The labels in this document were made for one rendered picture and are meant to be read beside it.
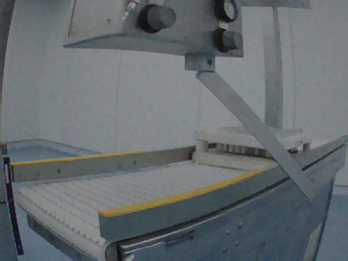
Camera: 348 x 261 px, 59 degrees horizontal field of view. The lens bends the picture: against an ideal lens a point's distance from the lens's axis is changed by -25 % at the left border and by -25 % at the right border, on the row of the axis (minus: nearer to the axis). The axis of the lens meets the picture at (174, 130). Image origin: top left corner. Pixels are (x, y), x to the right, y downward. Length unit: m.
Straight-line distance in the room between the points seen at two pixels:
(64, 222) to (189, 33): 0.28
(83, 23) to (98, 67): 4.95
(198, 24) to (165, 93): 4.18
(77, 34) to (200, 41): 0.14
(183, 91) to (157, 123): 0.51
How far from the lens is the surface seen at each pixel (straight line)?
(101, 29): 0.35
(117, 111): 5.04
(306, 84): 3.88
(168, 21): 0.35
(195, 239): 0.53
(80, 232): 0.45
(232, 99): 0.52
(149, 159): 0.82
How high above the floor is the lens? 0.97
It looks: 6 degrees down
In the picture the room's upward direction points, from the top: 2 degrees clockwise
